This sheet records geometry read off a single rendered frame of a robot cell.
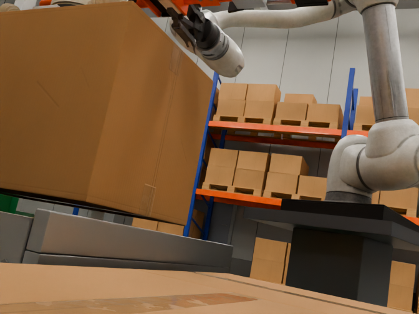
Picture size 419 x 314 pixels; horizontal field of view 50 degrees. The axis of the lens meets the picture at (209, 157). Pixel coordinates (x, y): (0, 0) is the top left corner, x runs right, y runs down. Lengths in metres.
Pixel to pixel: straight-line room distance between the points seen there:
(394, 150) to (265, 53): 9.48
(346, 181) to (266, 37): 9.56
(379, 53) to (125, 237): 1.03
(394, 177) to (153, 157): 0.77
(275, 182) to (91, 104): 7.60
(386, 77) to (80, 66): 0.95
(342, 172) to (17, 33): 1.06
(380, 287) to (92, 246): 1.09
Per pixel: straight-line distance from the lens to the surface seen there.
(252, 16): 1.54
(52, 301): 0.36
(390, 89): 1.50
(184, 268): 1.02
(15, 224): 0.71
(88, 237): 0.73
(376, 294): 1.59
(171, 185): 1.06
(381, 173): 1.46
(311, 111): 8.63
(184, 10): 1.14
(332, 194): 1.57
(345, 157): 1.58
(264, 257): 8.28
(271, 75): 10.53
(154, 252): 0.90
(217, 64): 1.34
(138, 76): 0.93
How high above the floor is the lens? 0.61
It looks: 11 degrees up
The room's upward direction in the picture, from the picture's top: 10 degrees clockwise
